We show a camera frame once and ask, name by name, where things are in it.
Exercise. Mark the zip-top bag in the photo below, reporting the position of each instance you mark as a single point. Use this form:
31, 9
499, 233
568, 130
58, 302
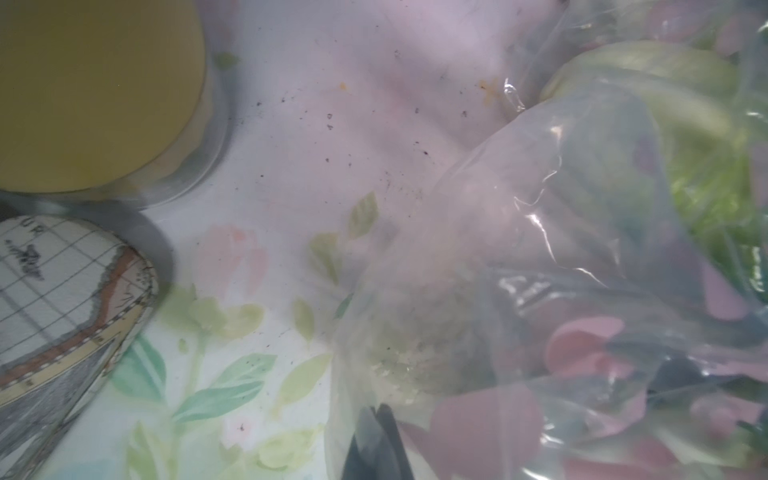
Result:
540, 270

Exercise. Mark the chinese cabbage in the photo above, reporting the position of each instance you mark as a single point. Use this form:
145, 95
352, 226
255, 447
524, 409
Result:
690, 180

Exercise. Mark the map-print cup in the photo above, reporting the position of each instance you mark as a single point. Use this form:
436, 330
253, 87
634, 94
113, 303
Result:
73, 298

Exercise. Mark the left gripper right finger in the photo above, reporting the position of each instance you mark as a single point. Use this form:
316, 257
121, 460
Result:
391, 459

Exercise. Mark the yellow pen cup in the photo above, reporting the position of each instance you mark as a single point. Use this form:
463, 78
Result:
107, 100

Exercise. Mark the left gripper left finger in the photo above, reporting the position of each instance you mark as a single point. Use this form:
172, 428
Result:
362, 456

